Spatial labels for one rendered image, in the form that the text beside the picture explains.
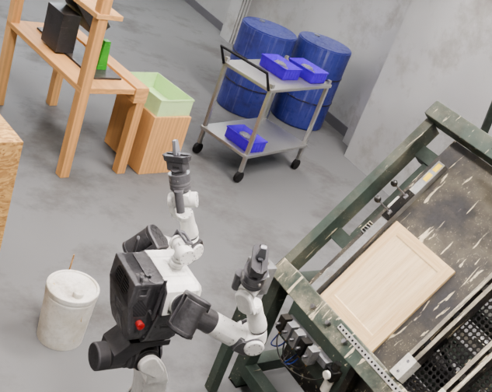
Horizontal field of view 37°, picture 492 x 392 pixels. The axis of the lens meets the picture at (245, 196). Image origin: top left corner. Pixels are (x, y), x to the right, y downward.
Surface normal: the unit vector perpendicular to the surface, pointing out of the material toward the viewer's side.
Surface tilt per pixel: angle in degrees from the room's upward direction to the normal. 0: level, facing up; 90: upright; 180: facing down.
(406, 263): 56
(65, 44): 90
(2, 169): 90
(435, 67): 90
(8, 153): 90
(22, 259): 0
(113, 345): 45
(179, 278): 0
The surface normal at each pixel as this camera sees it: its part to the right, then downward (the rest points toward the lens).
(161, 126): 0.61, 0.53
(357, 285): -0.48, -0.47
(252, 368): 0.32, -0.84
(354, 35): -0.82, -0.02
